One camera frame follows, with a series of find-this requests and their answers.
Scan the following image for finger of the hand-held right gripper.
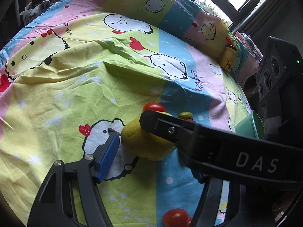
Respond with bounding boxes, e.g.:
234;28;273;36
139;109;197;156

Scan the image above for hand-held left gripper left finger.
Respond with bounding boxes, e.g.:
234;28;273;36
27;132;121;227

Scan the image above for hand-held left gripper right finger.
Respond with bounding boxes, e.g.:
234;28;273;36
189;170;280;227

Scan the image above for yellow pear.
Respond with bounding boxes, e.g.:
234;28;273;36
121;111;177;161

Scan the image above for green plastic basin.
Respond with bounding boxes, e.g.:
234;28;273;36
235;110;264;139

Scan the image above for cartoon printed blanket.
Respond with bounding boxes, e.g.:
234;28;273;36
0;0;264;227

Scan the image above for yellow bottle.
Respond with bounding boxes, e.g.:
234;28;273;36
220;44;237;72

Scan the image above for pink patterned clothes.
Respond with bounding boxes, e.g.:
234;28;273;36
235;31;263;59

